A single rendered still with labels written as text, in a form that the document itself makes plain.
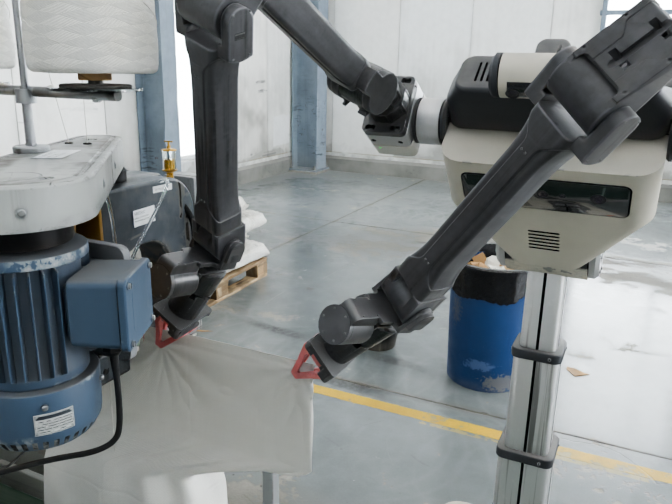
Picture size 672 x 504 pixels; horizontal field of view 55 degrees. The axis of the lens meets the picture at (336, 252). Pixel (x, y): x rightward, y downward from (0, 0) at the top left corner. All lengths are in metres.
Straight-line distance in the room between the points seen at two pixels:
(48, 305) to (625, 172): 0.89
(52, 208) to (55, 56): 0.20
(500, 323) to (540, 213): 1.95
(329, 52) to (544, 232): 0.57
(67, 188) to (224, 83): 0.26
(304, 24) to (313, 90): 8.73
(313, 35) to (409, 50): 8.40
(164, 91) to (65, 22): 6.05
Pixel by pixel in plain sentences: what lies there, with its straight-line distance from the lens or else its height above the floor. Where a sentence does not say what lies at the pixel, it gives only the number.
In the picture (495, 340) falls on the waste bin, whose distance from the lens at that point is 3.25.
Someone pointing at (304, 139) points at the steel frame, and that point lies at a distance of 9.83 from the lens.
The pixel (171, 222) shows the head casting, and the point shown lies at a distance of 1.26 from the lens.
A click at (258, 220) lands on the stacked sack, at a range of 4.73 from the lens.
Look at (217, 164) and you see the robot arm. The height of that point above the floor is 1.40.
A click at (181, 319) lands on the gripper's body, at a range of 1.15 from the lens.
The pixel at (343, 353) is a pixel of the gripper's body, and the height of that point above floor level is 1.13.
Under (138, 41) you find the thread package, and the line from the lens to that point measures 0.89.
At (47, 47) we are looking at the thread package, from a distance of 0.88.
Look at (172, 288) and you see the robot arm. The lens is 1.04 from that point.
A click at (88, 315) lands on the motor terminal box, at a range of 0.81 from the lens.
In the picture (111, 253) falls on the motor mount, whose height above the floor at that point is 1.30.
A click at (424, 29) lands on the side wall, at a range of 9.34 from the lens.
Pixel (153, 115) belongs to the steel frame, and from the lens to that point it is 7.15.
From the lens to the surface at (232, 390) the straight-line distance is 1.17.
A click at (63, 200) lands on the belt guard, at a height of 1.40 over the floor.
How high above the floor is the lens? 1.55
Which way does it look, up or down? 16 degrees down
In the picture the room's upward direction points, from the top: 1 degrees clockwise
